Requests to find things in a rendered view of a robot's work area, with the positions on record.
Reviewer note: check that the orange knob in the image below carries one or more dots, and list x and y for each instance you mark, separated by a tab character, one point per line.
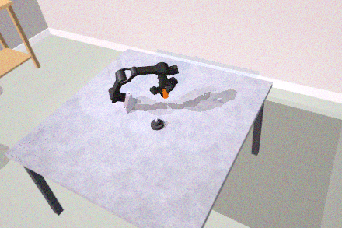
165	94

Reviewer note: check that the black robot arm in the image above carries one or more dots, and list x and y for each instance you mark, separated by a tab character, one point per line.
162	70

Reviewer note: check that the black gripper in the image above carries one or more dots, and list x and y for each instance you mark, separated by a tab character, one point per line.
155	90

